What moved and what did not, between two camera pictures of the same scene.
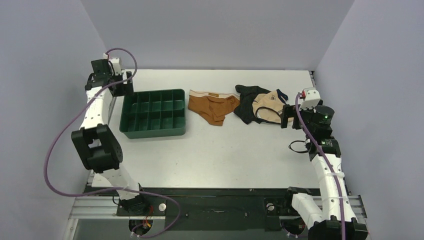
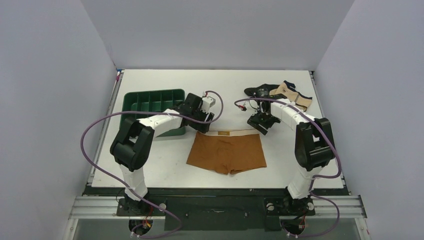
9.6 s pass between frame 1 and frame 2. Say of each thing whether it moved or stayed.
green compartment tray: stayed
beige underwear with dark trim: moved
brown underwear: moved
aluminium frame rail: stayed
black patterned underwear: moved
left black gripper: moved
